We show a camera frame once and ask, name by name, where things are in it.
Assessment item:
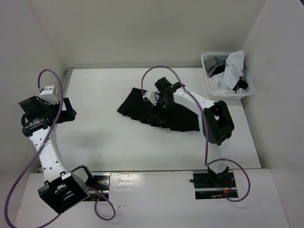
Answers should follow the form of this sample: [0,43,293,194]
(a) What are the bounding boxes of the black pleated skirt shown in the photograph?
[117,88,200,132]

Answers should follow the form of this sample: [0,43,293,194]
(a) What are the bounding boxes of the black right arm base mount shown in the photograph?
[190,171,238,200]

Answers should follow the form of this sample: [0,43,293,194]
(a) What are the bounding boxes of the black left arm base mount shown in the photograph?
[85,172,111,202]

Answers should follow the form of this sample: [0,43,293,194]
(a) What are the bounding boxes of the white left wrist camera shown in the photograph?
[38,85,58,104]

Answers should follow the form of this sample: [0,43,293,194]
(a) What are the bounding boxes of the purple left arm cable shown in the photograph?
[4,68,116,228]

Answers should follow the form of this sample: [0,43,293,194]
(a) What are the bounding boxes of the aluminium table edge rail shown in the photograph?
[91,167,207,174]

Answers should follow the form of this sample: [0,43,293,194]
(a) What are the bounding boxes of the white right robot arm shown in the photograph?
[155,77,235,187]

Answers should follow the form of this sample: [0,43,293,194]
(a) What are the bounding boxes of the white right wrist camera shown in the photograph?
[143,91,159,106]

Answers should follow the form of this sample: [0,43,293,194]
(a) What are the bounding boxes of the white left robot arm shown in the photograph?
[19,96,95,214]

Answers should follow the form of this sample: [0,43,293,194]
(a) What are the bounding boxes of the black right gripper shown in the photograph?
[149,93,175,124]

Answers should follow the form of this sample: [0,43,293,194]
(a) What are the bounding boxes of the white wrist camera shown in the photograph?
[38,85,58,104]
[143,91,159,106]

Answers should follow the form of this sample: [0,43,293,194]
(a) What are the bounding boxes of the dark garment in basket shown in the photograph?
[233,65,249,93]

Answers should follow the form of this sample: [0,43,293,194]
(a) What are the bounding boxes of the white skirt in basket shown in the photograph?
[209,50,245,91]

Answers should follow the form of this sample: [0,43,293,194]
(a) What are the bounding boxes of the white plastic basket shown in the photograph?
[201,52,254,100]

